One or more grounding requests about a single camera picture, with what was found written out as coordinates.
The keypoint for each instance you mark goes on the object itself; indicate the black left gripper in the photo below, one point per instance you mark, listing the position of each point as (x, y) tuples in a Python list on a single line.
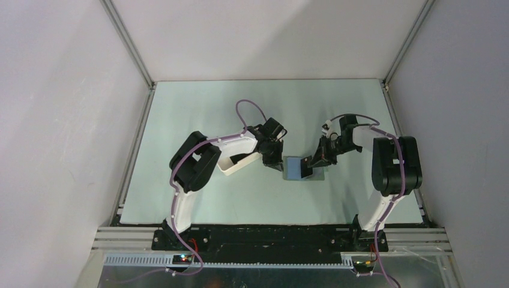
[(276, 162)]

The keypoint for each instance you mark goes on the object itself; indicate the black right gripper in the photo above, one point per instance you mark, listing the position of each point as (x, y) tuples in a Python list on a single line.
[(323, 157)]

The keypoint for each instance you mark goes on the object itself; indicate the black credit card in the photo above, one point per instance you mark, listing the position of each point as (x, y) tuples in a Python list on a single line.
[(305, 169), (237, 158)]

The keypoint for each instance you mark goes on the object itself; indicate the white plastic bin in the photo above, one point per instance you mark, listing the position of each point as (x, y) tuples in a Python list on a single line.
[(227, 168)]

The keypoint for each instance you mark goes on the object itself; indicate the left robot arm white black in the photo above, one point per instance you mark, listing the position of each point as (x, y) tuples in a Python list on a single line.
[(194, 163)]

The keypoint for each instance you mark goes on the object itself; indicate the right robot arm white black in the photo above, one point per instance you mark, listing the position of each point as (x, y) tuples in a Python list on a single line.
[(395, 171)]

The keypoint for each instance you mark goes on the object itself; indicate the black credit card in bin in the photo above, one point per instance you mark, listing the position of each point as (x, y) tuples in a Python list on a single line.
[(237, 158)]

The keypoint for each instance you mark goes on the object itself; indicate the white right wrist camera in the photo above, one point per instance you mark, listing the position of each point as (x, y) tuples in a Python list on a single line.
[(327, 129)]

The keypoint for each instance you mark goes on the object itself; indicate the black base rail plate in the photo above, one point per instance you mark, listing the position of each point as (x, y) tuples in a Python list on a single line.
[(270, 244)]

